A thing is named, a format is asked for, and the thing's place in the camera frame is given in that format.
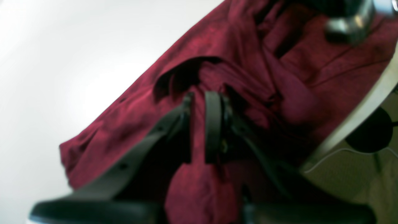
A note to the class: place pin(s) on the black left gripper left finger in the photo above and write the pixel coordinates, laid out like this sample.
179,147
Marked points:
133,190

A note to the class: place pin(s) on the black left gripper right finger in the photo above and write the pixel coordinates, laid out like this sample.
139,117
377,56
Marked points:
268,190

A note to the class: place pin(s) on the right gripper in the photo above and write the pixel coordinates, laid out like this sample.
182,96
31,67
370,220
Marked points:
350,20

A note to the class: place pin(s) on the dark red long-sleeve t-shirt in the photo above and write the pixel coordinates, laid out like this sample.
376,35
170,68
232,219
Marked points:
272,59

